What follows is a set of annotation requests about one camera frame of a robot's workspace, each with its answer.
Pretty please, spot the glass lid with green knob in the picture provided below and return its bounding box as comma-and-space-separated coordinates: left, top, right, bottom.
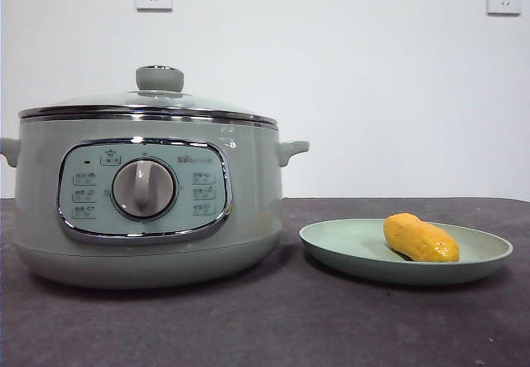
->
18, 65, 277, 127

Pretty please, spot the pale green electric steamer pot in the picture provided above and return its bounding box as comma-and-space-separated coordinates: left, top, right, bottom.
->
0, 118, 311, 289

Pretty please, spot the pale green round plate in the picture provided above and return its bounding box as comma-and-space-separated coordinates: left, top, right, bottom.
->
298, 217, 514, 287

